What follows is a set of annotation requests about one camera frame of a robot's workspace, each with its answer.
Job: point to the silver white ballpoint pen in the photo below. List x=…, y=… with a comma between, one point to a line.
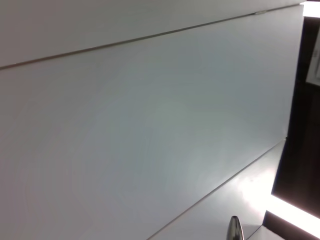
x=235, y=230

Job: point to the bright ceiling light strip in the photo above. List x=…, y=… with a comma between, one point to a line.
x=295, y=210

